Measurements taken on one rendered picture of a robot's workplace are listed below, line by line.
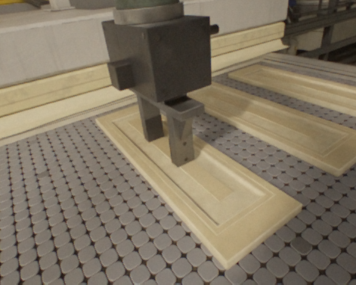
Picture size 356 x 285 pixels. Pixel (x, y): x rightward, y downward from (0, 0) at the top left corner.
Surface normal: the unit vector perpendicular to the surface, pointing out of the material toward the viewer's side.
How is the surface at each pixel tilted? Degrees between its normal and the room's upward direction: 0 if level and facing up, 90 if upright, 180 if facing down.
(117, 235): 0
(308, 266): 0
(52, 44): 90
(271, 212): 0
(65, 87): 90
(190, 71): 90
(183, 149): 90
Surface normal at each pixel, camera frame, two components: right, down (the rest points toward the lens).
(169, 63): 0.55, 0.38
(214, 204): -0.25, -0.77
